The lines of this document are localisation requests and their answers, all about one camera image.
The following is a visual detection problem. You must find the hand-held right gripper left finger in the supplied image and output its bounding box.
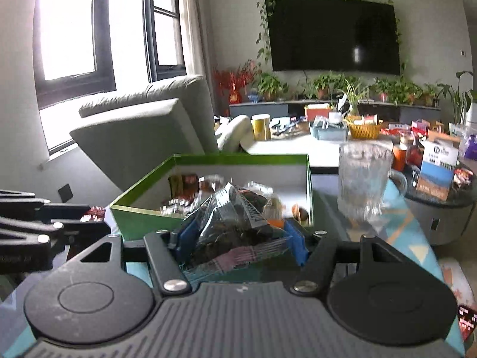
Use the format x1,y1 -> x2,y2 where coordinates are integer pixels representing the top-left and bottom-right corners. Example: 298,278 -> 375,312
78,218 -> 199,294

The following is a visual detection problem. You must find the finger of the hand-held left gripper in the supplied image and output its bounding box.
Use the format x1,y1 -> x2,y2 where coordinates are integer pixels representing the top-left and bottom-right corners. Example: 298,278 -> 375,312
0,218 -> 112,258
0,189 -> 92,221

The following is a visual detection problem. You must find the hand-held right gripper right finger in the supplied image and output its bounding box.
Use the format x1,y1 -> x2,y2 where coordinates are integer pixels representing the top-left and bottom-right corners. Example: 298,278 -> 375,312
285,219 -> 408,294

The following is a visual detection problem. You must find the red small snack packet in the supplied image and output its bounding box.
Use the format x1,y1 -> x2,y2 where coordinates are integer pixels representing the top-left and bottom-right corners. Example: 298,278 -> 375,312
80,205 -> 109,223

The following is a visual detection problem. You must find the green cardboard box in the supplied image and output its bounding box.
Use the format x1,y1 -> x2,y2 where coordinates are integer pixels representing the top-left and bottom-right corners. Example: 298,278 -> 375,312
109,153 -> 314,241

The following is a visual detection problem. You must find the dark clear snack packet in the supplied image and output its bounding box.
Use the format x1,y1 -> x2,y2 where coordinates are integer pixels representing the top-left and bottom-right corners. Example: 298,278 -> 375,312
184,183 -> 295,274

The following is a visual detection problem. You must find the pile of snack packets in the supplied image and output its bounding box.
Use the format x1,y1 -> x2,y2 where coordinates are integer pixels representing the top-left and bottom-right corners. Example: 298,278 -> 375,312
160,173 -> 310,228

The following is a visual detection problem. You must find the clear glass mug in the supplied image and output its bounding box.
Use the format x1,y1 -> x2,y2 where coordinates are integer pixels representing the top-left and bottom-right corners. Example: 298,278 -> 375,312
337,145 -> 408,220

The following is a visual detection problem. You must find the white coffee table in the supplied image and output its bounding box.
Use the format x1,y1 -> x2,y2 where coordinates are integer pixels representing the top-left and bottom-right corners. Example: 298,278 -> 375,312
240,130 -> 396,174

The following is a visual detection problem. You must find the grey sofa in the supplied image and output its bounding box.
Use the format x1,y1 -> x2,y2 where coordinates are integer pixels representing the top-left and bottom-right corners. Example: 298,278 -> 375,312
70,75 -> 220,191

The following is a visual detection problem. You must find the white cushion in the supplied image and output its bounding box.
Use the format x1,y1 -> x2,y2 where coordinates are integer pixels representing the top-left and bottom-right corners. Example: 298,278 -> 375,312
216,115 -> 254,153

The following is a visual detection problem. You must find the teal plastic basket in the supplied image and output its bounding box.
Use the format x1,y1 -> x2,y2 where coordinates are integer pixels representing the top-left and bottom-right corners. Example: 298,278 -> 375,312
309,121 -> 349,141

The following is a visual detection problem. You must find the yellow canister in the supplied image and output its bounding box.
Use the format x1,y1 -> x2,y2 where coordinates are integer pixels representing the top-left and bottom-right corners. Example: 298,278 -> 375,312
251,114 -> 271,141

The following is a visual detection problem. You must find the teal patterned rug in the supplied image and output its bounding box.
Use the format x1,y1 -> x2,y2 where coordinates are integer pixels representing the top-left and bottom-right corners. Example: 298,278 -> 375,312
0,179 -> 470,358

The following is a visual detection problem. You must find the yellow wicker basket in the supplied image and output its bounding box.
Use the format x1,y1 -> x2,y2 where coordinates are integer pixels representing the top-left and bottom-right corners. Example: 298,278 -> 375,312
346,115 -> 382,140

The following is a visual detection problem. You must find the orange box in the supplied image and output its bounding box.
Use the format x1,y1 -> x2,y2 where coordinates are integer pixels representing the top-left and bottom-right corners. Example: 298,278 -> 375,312
304,105 -> 332,122

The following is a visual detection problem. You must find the orange jar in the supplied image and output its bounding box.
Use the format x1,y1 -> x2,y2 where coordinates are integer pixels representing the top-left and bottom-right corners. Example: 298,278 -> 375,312
392,145 -> 408,172

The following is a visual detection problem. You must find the grey television cabinet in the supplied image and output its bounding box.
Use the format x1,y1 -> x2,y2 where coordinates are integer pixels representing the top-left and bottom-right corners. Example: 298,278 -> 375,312
228,99 -> 442,122

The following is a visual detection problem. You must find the grey round ottoman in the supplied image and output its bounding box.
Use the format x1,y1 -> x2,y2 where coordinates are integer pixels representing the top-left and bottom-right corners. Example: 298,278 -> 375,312
404,164 -> 477,246

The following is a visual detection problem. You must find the blue and white carton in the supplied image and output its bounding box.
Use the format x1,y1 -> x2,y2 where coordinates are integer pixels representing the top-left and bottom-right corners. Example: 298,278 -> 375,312
414,140 -> 461,201

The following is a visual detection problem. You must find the potted spider plant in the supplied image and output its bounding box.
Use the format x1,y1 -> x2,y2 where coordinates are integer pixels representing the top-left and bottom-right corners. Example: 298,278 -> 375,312
337,78 -> 371,116

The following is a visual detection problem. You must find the green potted plant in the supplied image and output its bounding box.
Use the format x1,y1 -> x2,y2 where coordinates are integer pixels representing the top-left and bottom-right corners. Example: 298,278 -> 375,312
373,78 -> 397,102
397,80 -> 422,105
312,72 -> 341,100
253,72 -> 289,101
421,84 -> 440,107

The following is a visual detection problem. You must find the red flower decoration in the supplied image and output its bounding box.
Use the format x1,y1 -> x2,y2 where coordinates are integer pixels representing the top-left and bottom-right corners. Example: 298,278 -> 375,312
213,60 -> 258,105

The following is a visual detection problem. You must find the large black-framed window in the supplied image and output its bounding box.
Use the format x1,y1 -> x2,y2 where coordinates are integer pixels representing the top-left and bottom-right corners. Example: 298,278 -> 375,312
33,0 -> 117,157

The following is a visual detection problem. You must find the red packet with dark print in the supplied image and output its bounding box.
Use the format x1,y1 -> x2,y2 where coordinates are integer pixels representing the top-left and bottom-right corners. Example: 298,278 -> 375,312
456,304 -> 477,342

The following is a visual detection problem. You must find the clear plastic bag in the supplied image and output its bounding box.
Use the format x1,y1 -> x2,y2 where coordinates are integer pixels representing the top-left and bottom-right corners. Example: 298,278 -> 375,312
449,123 -> 470,146

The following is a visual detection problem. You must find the white curtain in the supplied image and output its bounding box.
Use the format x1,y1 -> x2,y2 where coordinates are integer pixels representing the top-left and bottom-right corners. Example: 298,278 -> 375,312
179,0 -> 215,116

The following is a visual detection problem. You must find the green trailing vine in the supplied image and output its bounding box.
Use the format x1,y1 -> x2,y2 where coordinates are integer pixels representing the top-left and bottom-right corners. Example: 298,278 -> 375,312
256,0 -> 405,70

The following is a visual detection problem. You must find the narrow black-framed window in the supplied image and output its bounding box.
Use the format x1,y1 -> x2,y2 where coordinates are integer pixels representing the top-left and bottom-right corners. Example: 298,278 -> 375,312
143,0 -> 187,83

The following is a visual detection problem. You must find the tall leafy potted plant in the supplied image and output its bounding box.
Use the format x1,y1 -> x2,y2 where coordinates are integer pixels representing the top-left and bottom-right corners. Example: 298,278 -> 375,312
438,71 -> 477,124

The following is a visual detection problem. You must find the black wall television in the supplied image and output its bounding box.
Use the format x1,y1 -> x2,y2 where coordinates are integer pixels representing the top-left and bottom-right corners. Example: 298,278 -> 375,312
265,0 -> 401,75

